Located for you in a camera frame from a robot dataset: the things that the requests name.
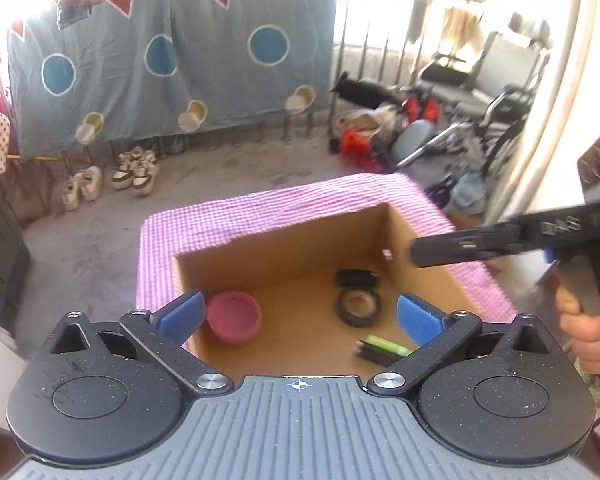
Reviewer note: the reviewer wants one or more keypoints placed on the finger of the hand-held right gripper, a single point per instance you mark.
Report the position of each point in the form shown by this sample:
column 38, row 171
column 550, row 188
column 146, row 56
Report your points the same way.
column 460, row 250

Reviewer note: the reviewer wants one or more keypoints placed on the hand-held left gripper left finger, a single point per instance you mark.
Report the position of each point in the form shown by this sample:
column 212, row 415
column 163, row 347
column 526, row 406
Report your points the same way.
column 182, row 312

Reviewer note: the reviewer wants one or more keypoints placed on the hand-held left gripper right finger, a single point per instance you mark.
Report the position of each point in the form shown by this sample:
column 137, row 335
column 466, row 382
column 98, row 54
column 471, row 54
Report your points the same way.
column 419, row 320

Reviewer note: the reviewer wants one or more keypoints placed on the green marker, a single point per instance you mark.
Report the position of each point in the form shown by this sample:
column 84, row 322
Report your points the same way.
column 390, row 345

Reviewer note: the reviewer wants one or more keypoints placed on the pink bowl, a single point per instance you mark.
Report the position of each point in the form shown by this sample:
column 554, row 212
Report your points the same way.
column 232, row 317

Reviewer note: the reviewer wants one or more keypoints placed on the black tape roll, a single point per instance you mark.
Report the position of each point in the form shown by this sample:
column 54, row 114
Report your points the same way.
column 357, row 309

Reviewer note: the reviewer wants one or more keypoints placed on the black car key fob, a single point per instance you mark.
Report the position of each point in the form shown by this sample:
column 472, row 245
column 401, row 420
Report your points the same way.
column 357, row 277

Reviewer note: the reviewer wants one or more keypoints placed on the cardboard box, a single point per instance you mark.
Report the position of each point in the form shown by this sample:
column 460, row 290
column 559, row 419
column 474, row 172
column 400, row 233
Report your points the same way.
column 290, row 300

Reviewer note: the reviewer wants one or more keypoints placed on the person's right hand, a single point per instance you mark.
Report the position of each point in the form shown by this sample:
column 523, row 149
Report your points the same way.
column 587, row 335

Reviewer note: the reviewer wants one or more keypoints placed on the green plastic bag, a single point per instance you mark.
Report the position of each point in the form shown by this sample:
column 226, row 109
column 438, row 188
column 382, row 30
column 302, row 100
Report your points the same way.
column 467, row 192

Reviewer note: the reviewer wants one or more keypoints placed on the grey blue cushion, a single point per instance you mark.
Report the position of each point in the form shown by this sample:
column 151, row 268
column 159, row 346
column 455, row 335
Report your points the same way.
column 412, row 139

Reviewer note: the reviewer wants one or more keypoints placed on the pink checked tablecloth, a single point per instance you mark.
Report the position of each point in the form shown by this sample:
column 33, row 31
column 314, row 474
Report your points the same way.
column 280, row 210

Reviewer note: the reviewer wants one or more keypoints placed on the red plastic item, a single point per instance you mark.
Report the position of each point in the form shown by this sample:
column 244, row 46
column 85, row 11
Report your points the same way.
column 411, row 109
column 431, row 110
column 356, row 144

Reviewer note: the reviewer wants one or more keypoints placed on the white shoe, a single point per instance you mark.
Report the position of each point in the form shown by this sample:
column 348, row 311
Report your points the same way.
column 71, row 194
column 91, row 182

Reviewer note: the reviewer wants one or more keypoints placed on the beige plastic bag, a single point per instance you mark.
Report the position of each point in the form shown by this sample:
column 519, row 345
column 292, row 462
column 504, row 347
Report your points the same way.
column 365, row 120

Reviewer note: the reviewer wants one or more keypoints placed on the white curtain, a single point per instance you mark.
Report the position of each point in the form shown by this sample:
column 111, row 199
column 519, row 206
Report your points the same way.
column 555, row 60

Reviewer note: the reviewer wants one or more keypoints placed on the grey wheelchair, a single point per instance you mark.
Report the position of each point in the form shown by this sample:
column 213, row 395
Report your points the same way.
column 500, row 75

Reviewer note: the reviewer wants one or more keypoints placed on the black padded footrest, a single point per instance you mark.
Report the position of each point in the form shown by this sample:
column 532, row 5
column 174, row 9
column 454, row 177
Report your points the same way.
column 365, row 91

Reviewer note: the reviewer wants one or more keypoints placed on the dark cabinet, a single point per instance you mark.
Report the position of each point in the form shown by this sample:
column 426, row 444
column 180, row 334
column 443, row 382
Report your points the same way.
column 0, row 250

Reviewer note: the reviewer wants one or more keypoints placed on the metal balcony railing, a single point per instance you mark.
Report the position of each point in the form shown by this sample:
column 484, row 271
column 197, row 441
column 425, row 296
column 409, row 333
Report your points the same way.
column 286, row 127

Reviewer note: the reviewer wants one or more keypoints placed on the yellow stick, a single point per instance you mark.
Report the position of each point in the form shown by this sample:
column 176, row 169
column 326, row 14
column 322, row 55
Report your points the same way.
column 35, row 158

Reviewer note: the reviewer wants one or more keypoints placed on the blue blanket with shapes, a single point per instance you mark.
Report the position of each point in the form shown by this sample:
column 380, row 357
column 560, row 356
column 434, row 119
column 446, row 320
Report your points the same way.
column 190, row 95

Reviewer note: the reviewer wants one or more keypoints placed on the beige hanging cloth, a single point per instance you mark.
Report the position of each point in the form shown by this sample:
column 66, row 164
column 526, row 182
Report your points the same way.
column 462, row 22

